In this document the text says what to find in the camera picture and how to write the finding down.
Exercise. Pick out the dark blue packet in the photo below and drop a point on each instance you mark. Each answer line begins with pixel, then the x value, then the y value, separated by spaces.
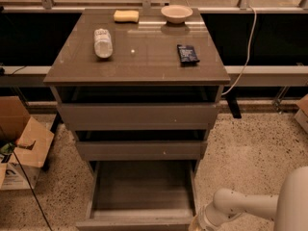
pixel 187 54

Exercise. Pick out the cardboard box at right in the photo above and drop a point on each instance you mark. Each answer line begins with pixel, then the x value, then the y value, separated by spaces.
pixel 301 115

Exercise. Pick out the clear plastic bottle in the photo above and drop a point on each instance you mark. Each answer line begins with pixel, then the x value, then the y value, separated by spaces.
pixel 103 46

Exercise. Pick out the grey top drawer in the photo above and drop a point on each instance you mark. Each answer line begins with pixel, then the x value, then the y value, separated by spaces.
pixel 86 108

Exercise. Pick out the white bowl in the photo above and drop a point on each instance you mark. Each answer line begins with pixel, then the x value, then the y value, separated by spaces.
pixel 176 14

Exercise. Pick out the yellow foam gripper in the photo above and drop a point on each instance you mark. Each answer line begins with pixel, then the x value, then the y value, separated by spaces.
pixel 201 221

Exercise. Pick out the grey drawer cabinet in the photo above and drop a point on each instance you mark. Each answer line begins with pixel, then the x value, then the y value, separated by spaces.
pixel 144 54

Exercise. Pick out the grey bottom drawer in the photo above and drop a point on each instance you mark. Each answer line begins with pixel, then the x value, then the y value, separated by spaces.
pixel 141 196

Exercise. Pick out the yellow sponge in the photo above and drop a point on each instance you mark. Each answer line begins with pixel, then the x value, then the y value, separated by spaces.
pixel 126 16

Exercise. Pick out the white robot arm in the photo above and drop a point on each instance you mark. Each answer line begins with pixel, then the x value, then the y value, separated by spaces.
pixel 288 210

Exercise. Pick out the open cardboard box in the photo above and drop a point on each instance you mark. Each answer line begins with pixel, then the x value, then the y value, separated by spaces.
pixel 24 144

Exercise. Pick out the grey middle drawer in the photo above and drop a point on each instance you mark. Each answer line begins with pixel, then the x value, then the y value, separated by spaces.
pixel 141 145

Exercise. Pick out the grey drawer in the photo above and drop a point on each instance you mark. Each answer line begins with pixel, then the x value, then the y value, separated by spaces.
pixel 86 108
pixel 141 196
pixel 141 145

